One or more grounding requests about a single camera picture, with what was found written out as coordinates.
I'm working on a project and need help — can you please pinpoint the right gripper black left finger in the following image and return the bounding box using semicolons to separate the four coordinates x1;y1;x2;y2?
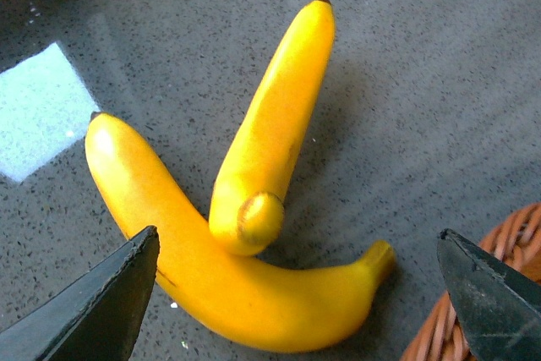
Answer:
1;226;160;360

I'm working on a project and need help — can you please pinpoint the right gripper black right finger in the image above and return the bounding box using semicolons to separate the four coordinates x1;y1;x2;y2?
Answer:
437;228;540;360

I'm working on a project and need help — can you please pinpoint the curved yellow banana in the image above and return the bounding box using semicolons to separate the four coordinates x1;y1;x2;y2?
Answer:
85;112;396;353

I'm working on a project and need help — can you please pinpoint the yellow banana straight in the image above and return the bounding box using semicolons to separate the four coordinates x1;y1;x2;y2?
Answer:
209;0;335;256

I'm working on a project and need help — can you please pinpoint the right wicker basket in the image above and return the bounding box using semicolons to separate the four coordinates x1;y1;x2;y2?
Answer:
401;202;540;361

